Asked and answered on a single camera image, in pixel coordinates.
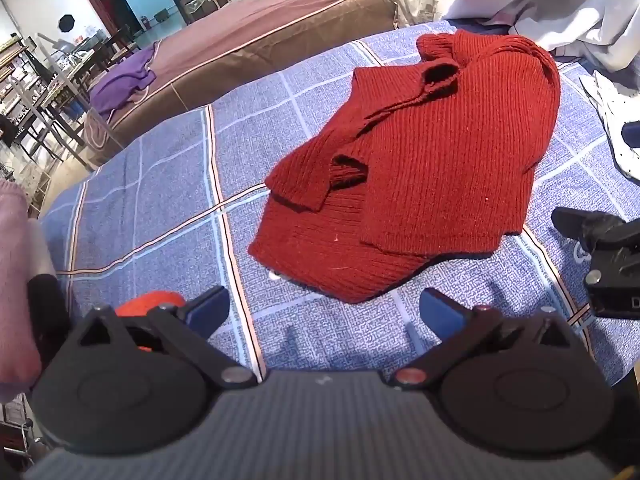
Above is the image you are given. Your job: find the dark red knit sweater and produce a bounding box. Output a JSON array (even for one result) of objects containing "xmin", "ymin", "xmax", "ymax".
[{"xmin": 247, "ymin": 29, "xmax": 562, "ymax": 305}]

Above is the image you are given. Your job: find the metal frame table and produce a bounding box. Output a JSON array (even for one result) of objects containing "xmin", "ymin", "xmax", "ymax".
[{"xmin": 0, "ymin": 34, "xmax": 103, "ymax": 173}]

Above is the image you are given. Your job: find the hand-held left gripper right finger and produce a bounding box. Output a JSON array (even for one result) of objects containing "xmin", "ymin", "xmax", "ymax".
[{"xmin": 389, "ymin": 287, "xmax": 577, "ymax": 391}]

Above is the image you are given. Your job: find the purple cloth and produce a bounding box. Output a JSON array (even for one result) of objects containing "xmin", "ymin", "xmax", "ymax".
[{"xmin": 89, "ymin": 42, "xmax": 159, "ymax": 116}]

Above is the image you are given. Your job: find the white dotted garment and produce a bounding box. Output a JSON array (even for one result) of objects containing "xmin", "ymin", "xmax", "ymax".
[{"xmin": 579, "ymin": 72, "xmax": 640, "ymax": 182}]

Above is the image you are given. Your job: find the pink fuzzy cloth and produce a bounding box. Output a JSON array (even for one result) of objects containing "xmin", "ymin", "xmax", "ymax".
[{"xmin": 0, "ymin": 177, "xmax": 57, "ymax": 402}]

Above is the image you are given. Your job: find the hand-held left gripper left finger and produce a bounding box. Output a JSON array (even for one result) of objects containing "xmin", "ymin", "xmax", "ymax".
[{"xmin": 75, "ymin": 286, "xmax": 258, "ymax": 391}]

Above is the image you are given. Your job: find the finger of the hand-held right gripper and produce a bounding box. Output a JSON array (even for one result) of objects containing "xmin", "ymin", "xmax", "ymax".
[{"xmin": 551, "ymin": 206, "xmax": 628, "ymax": 256}]

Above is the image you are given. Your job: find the dark wooden chair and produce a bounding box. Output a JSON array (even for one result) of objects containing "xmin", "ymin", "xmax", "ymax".
[{"xmin": 90, "ymin": 25, "xmax": 144, "ymax": 70}]

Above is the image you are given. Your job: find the orange-red cloth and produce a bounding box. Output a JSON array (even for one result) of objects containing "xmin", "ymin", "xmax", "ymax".
[{"xmin": 115, "ymin": 290, "xmax": 189, "ymax": 354}]

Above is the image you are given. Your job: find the brown bed mattress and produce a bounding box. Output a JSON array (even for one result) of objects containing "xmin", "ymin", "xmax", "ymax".
[{"xmin": 37, "ymin": 0, "xmax": 401, "ymax": 211}]

